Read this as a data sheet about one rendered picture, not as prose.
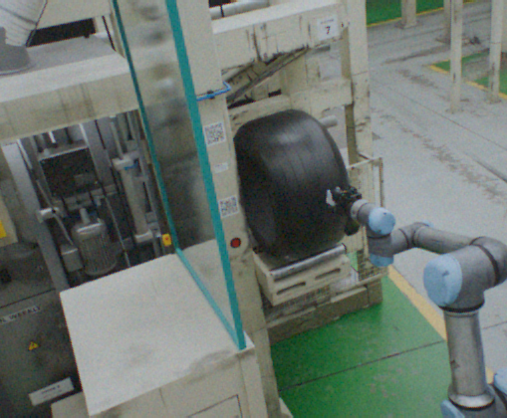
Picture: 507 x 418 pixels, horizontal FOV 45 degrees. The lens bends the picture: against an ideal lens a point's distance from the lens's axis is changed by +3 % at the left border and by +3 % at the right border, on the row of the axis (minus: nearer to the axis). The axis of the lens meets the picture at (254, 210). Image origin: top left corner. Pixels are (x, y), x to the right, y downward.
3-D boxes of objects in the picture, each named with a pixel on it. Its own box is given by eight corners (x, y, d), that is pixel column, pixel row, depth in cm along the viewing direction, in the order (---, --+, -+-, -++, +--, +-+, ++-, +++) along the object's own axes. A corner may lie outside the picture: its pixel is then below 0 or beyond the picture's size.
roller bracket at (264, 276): (269, 296, 233) (266, 275, 228) (232, 251, 266) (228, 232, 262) (277, 293, 234) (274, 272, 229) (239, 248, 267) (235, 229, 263)
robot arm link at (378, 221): (377, 241, 183) (374, 215, 180) (358, 230, 192) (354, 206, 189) (399, 233, 185) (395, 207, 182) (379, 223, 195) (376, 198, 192)
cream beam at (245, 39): (204, 78, 228) (196, 38, 221) (184, 66, 249) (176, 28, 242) (345, 40, 245) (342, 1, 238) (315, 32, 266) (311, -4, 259)
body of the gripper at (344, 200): (348, 183, 206) (368, 192, 195) (352, 206, 209) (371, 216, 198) (329, 190, 204) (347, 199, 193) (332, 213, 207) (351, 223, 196)
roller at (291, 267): (271, 283, 235) (267, 272, 234) (267, 280, 239) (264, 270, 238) (348, 253, 245) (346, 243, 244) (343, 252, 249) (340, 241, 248)
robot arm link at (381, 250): (409, 260, 191) (405, 228, 187) (378, 271, 188) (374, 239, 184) (395, 251, 198) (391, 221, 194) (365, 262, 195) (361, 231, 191)
